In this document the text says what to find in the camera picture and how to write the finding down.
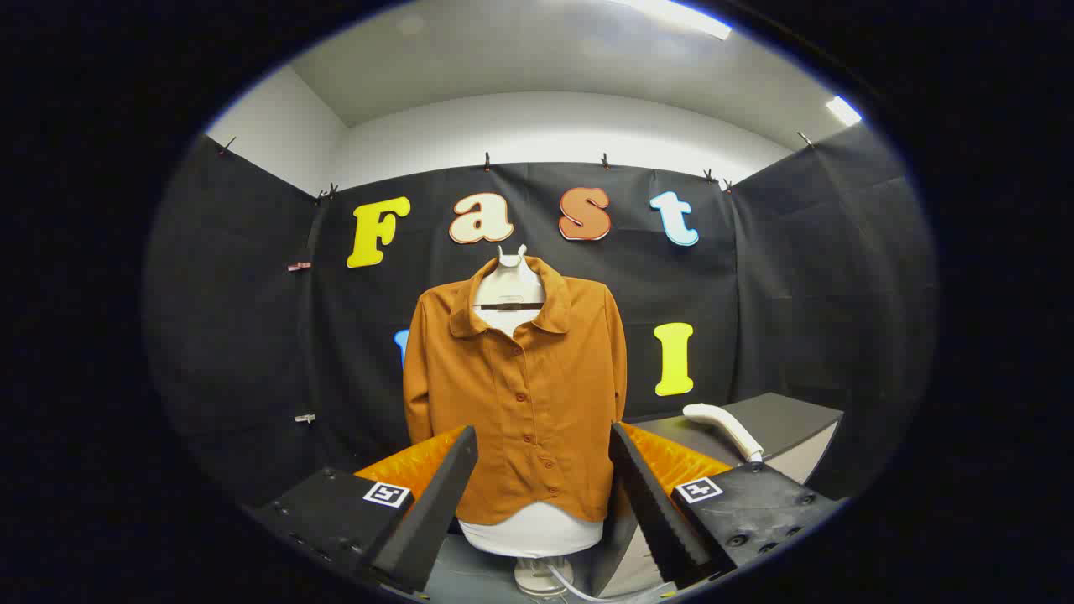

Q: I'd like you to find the long ceiling light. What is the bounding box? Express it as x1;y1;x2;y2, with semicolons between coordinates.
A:
625;0;733;41

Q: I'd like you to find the white steamer hose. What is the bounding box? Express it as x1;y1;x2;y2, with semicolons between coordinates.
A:
545;564;676;603

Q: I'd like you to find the white garment form with hanger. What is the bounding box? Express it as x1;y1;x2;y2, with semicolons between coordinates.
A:
460;244;605;598

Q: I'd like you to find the brown button-up shirt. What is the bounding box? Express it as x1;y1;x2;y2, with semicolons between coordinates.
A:
403;255;628;526

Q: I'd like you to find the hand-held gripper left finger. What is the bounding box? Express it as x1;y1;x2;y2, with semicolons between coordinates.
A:
243;425;479;598

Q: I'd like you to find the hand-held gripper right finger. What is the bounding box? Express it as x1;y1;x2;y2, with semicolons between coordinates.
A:
609;421;844;588

